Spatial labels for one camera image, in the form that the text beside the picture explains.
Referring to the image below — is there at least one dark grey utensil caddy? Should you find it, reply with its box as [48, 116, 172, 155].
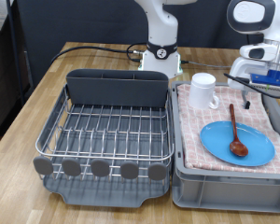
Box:
[65, 68, 170, 108]

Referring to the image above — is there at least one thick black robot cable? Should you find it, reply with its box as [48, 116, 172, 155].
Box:
[49, 45, 144, 65]

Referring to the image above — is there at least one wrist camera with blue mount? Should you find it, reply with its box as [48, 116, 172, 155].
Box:
[250, 69, 280, 96]

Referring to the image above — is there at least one black metal pole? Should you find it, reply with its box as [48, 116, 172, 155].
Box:
[6, 0, 26, 106]

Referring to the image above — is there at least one looped black cable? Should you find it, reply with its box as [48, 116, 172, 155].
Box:
[125, 42, 147, 63]

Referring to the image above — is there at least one grey dish drying rack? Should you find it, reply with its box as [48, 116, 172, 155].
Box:
[36, 83, 172, 209]

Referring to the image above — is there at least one metal wire dish rack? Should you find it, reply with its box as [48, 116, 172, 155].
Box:
[35, 83, 175, 185]

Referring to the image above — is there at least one dark wooden cabinet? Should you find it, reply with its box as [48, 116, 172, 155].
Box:
[0, 0, 34, 147]

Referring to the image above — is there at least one brown wooden spoon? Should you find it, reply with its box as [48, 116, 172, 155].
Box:
[228, 103, 250, 158]

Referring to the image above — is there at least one grey plastic crate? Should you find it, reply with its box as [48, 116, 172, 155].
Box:
[170, 80, 280, 214]

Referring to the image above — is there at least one black backdrop curtain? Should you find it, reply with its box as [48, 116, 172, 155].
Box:
[13, 0, 280, 108]

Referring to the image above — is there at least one white ceramic mug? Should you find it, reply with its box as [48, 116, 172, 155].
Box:
[188, 72, 221, 110]

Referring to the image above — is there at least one pink checkered dish towel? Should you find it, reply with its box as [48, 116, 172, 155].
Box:
[176, 83, 280, 175]

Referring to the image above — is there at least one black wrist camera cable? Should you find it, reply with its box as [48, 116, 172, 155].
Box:
[223, 73, 280, 101]

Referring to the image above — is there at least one thin grey cable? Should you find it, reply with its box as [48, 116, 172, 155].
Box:
[180, 60, 232, 69]

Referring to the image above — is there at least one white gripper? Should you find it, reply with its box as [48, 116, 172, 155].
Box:
[227, 56, 280, 117]

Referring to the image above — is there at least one blue plastic plate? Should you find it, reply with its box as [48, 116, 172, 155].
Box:
[199, 120, 276, 167]

